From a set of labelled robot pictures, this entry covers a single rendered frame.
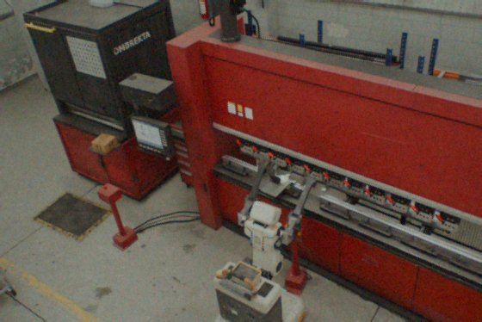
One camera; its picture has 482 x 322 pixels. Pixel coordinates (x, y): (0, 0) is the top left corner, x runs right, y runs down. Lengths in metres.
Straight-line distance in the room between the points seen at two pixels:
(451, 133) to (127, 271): 3.63
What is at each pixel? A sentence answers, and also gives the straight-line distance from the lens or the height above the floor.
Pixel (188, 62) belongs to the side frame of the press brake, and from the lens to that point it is 4.51.
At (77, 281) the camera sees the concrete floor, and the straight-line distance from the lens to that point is 5.69.
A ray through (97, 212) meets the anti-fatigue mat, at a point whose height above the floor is 0.01.
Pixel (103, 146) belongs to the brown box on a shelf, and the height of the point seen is 1.08.
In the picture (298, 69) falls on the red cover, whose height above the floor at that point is 2.25.
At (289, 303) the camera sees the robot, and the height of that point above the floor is 0.28.
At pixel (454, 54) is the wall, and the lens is 8.19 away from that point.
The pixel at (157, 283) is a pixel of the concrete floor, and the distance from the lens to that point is 5.35.
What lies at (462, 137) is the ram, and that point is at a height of 2.04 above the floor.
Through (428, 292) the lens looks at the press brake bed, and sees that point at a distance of 4.55.
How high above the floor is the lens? 3.98
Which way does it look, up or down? 37 degrees down
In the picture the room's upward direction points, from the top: 6 degrees counter-clockwise
